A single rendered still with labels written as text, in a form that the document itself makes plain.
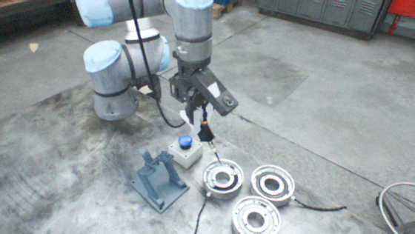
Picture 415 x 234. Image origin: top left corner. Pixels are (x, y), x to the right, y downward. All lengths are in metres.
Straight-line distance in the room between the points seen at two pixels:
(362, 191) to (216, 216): 1.37
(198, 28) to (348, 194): 1.55
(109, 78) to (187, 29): 0.43
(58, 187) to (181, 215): 0.34
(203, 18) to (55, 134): 0.65
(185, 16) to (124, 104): 0.50
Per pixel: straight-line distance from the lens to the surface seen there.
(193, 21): 0.50
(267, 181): 0.72
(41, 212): 0.79
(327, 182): 1.87
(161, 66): 0.91
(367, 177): 2.02
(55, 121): 1.03
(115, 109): 0.93
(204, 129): 0.65
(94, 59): 0.85
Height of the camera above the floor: 1.39
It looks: 40 degrees down
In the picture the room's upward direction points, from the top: straight up
